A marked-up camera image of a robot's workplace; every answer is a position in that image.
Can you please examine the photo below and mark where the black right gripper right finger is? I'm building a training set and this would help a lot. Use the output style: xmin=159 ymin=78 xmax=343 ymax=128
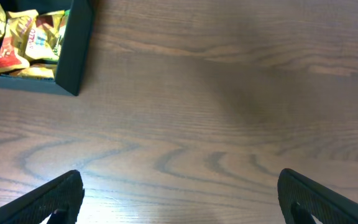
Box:
xmin=277 ymin=168 xmax=358 ymax=224

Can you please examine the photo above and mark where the yellow chocolate cake snack packet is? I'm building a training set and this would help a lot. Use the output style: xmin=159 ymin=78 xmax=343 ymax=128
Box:
xmin=25 ymin=10 xmax=65 ymax=61

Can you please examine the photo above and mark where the green pandan cake snack packet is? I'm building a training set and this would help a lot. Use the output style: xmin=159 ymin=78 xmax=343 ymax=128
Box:
xmin=53 ymin=10 xmax=70 ymax=56

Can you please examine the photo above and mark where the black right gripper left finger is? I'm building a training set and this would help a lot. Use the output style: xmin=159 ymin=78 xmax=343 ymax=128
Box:
xmin=0 ymin=170 xmax=85 ymax=224

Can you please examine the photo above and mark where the orange cracker snack packet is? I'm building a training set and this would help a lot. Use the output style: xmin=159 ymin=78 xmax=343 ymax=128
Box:
xmin=9 ymin=63 xmax=57 ymax=80

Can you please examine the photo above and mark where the dark green box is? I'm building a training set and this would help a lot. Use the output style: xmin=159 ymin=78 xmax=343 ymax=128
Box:
xmin=0 ymin=0 xmax=99 ymax=96

